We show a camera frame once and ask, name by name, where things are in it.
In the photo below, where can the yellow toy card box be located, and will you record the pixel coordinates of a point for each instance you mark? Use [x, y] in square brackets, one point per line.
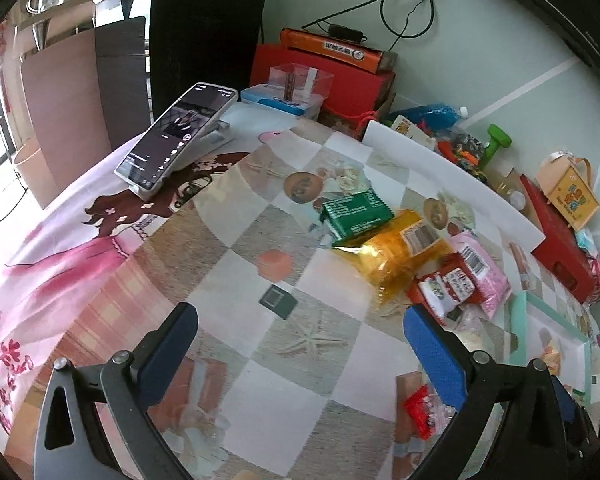
[412, 130]

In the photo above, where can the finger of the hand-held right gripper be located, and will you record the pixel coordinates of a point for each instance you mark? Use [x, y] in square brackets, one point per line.
[566, 402]

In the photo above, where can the white smartphone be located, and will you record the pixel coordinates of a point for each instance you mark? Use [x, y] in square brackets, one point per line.
[175, 135]

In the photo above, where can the small red candy packet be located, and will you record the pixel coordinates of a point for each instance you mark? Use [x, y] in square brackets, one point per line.
[422, 407]

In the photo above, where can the pile of small toys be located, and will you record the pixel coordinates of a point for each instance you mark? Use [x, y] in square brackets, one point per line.
[462, 152]

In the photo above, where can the brown cardboard panel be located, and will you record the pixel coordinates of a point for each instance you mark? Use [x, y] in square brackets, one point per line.
[65, 110]

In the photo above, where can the white foam board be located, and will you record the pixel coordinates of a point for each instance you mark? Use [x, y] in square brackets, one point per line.
[455, 180]

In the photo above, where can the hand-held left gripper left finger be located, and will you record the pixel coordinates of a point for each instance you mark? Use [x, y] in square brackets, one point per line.
[167, 355]

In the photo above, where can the black power adapter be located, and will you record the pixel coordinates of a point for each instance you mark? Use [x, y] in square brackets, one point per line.
[345, 31]

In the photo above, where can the pink printed cloth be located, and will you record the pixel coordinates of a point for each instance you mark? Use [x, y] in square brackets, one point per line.
[70, 270]

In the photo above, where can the wet wipes pack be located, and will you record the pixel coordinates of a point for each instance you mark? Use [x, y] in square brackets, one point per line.
[586, 242]

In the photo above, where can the yellow snack packet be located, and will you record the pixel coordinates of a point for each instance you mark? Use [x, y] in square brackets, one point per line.
[390, 255]

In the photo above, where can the dark wooden board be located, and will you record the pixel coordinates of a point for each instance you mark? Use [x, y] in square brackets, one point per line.
[122, 80]

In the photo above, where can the green snack packet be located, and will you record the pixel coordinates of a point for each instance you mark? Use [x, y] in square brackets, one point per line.
[355, 212]

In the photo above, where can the red white snack packet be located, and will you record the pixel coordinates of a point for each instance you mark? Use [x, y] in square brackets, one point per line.
[445, 285]

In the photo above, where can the blue white tissue box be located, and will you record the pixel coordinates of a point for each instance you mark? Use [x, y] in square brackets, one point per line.
[265, 97]

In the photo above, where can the beige orange snack packet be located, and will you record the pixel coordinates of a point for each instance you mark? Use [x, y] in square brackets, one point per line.
[550, 355]

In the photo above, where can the red carton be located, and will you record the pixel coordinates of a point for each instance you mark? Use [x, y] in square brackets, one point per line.
[355, 95]

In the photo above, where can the black cabinet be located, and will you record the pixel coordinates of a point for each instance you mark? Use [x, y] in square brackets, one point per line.
[205, 35]

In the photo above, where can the clear bun packet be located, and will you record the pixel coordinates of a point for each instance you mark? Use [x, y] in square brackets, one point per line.
[469, 332]

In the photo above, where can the white phone stand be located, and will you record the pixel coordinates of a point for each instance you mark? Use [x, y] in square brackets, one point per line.
[205, 142]

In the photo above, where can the teal rimmed white tray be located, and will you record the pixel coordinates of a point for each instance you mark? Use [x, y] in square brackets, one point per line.
[555, 320]

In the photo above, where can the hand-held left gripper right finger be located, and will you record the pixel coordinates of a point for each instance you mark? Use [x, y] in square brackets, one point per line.
[435, 355]

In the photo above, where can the blue plastic bag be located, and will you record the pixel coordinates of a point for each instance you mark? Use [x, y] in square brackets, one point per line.
[430, 112]

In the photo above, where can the pink snack packet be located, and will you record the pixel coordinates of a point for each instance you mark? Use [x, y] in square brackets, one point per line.
[485, 270]

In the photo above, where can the green dumbbell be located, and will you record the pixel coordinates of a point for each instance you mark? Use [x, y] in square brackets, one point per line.
[497, 142]

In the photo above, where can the orange box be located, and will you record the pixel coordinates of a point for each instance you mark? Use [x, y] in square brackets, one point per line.
[330, 50]

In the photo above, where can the clear plastic box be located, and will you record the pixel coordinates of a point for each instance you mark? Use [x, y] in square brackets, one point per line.
[300, 82]

